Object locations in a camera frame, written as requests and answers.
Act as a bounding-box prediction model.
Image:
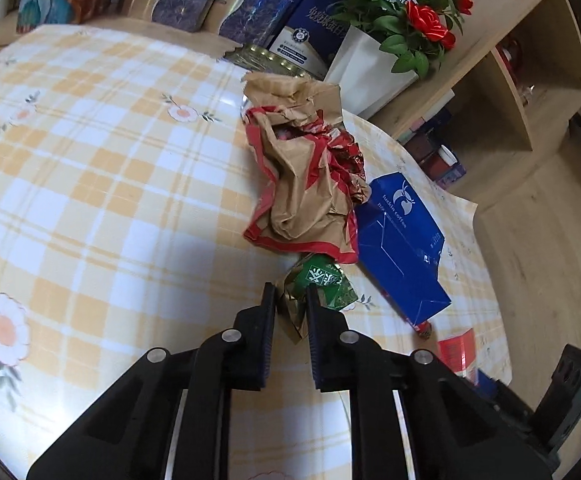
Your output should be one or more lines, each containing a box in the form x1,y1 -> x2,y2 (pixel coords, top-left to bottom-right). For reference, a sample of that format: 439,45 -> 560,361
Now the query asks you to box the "purple printed box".
435,165 -> 466,191

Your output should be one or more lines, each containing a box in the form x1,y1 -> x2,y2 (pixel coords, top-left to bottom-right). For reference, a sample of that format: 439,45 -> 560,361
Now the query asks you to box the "brown paper bag red trim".
242,71 -> 371,265

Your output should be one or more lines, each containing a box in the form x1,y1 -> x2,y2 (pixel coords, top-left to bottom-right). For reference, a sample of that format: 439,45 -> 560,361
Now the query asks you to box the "blue paper coffee bag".
355,171 -> 452,328

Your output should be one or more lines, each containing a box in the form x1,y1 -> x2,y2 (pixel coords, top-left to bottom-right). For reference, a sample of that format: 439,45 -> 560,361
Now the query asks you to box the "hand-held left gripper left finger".
25,282 -> 277,480

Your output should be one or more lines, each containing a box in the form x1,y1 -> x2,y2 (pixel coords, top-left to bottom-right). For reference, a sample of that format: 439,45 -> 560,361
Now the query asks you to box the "green gold foil wrapper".
276,254 -> 359,343

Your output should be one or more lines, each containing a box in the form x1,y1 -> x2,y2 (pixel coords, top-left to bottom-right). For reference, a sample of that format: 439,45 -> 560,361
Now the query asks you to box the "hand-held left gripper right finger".
305,285 -> 559,480

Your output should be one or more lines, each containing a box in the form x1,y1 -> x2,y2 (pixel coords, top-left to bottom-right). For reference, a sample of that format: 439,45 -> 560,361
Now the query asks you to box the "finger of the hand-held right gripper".
477,369 -> 541,436

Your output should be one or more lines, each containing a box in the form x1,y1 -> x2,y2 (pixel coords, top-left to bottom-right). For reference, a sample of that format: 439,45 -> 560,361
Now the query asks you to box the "wooden shelf unit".
371,0 -> 581,196

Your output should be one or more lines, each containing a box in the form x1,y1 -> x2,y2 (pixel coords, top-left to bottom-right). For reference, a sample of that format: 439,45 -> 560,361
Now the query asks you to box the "red cigarette box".
437,328 -> 477,383

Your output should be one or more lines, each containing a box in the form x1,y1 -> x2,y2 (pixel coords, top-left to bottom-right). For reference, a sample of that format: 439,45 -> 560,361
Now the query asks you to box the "blue box with round seal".
268,0 -> 354,73

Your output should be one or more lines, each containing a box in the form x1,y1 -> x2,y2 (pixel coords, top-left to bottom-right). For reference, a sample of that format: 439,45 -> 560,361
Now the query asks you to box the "red container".
499,35 -> 522,72

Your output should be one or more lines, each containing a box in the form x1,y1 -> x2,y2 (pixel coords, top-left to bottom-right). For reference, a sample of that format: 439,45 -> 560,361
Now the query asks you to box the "gold scalloped tray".
223,44 -> 321,81

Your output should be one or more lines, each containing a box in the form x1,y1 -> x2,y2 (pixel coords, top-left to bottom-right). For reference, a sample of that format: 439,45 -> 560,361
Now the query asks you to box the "red rose plant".
323,0 -> 474,80

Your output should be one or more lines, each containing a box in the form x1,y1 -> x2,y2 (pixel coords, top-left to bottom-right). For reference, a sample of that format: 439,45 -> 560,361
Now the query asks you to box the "white angular flower pot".
323,25 -> 419,118

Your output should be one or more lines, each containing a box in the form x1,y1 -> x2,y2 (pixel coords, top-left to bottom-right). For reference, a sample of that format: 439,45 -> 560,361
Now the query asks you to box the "low wooden sideboard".
0,7 -> 244,53

